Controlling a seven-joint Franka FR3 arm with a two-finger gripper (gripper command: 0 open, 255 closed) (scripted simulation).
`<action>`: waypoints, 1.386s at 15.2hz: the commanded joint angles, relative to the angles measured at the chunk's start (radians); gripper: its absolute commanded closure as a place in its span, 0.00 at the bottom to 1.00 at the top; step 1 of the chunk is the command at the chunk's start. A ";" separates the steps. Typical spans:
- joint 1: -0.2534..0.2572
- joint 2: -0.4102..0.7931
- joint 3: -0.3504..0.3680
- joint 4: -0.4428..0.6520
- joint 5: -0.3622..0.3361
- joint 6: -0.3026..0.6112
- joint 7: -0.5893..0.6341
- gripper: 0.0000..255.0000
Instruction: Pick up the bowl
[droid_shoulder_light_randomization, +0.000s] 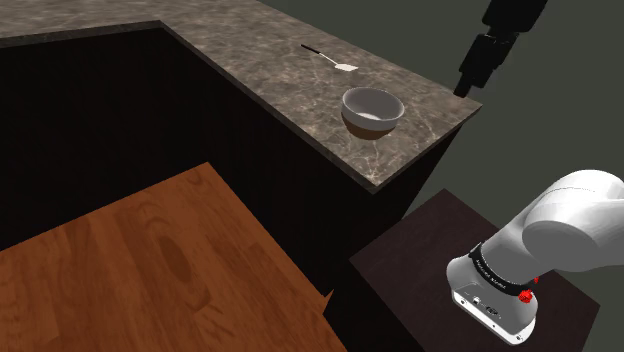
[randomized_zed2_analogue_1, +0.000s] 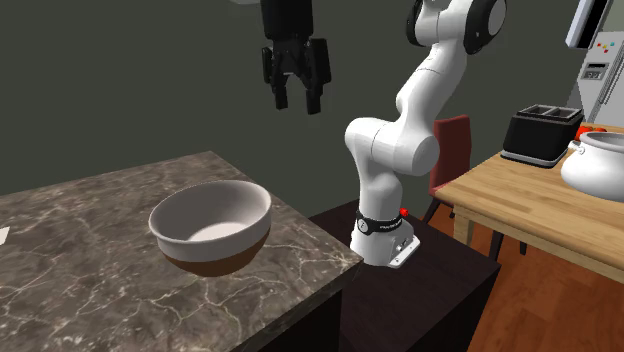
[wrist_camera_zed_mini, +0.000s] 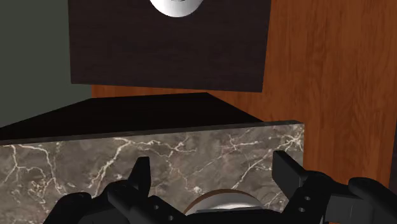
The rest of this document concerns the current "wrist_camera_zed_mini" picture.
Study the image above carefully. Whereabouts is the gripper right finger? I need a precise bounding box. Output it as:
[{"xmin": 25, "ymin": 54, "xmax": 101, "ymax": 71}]
[{"xmin": 271, "ymin": 150, "xmax": 397, "ymax": 224}]

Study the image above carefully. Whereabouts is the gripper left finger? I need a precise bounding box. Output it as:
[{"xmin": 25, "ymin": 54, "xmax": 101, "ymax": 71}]
[{"xmin": 43, "ymin": 156, "xmax": 188, "ymax": 224}]

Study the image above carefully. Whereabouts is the black counter cabinet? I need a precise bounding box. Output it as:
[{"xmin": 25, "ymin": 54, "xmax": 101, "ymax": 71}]
[{"xmin": 0, "ymin": 92, "xmax": 265, "ymax": 141}]

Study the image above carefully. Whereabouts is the white bowl with brown rim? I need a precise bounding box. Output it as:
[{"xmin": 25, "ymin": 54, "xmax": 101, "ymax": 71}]
[{"xmin": 183, "ymin": 188, "xmax": 267, "ymax": 216}]

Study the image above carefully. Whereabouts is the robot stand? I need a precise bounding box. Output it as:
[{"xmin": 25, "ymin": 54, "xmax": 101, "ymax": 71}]
[{"xmin": 67, "ymin": 0, "xmax": 272, "ymax": 93}]

